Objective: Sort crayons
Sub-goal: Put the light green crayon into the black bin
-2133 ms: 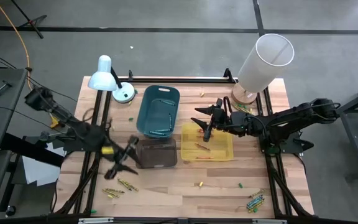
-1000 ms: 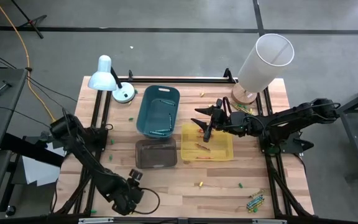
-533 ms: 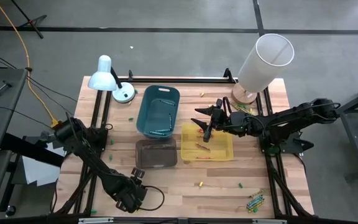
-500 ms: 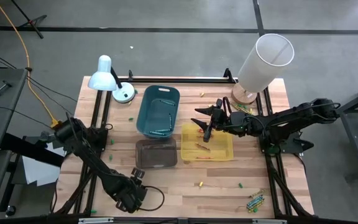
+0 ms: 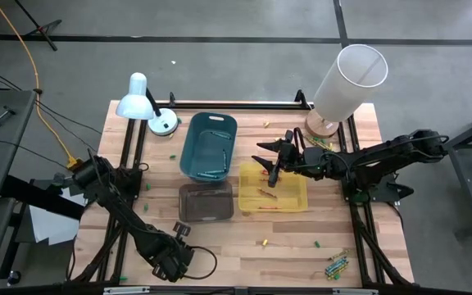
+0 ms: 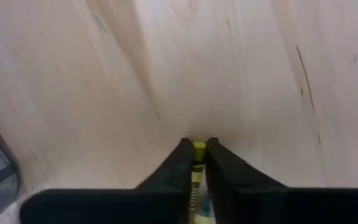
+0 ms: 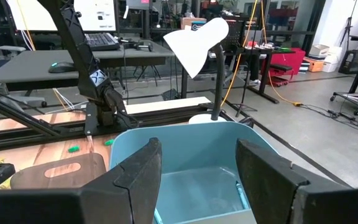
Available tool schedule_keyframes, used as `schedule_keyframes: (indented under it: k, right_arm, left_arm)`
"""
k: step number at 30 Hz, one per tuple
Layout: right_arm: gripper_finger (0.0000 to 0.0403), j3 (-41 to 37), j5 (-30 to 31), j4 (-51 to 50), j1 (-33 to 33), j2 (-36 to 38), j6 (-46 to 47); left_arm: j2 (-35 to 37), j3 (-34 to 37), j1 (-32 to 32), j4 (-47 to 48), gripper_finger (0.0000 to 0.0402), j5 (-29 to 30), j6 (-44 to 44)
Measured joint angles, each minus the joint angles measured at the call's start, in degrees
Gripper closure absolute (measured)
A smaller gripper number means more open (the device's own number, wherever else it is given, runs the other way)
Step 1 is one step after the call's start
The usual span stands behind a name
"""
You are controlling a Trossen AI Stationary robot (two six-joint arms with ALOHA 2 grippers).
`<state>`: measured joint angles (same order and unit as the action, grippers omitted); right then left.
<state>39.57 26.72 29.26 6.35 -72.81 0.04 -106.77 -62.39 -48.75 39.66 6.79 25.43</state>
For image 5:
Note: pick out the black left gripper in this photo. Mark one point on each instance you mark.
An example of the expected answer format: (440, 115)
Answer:
(174, 260)

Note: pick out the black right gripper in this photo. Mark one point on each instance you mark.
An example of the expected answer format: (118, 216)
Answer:
(295, 157)

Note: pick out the yellow translucent plastic bin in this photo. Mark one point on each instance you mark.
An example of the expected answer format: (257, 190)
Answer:
(293, 196)

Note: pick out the smoky grey translucent bin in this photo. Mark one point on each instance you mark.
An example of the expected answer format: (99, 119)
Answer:
(205, 202)

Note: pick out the teal plastic bin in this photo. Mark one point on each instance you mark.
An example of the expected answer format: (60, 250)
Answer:
(203, 147)

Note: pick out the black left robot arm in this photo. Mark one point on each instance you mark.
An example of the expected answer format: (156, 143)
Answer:
(117, 205)

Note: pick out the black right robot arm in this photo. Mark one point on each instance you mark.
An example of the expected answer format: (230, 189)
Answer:
(383, 160)

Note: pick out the silver aluminium extrusion piece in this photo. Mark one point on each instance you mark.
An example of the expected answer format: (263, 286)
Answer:
(355, 291)
(127, 291)

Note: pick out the white cylinder shade table lamp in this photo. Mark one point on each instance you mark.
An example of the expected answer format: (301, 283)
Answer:
(342, 94)

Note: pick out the white paper sheet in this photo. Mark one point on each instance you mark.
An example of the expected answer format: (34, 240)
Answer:
(51, 225)

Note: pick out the yellow crayon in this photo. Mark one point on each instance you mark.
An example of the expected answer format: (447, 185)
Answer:
(339, 273)

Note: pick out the white gooseneck desk lamp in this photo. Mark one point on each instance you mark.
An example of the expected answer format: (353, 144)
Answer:
(135, 102)

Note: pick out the black round knob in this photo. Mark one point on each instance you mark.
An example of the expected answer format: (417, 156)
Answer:
(14, 278)

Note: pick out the dark metal side table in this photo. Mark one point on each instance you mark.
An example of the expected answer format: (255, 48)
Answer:
(467, 184)

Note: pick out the grey side desk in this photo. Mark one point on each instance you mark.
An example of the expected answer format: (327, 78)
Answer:
(6, 143)

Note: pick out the black tripod legs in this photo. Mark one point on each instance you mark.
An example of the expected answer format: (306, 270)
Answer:
(41, 30)

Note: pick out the black aluminium rig frame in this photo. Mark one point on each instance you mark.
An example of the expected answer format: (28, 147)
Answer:
(240, 106)

